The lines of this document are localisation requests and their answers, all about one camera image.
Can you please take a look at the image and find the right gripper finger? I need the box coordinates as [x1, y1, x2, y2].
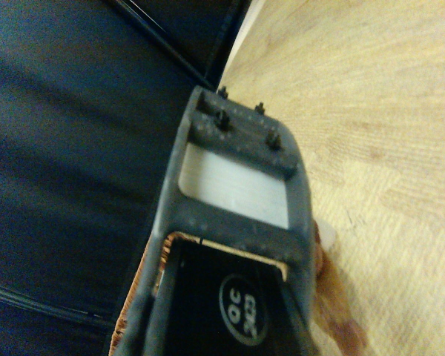
[111, 85, 320, 356]

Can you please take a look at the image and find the black curtain stand pole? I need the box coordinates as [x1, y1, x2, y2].
[0, 282, 116, 328]
[102, 0, 213, 89]

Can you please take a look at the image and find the brown mouse toy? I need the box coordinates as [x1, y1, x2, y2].
[311, 218, 369, 356]

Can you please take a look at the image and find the brown wicker basket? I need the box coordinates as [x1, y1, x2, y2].
[109, 237, 174, 356]

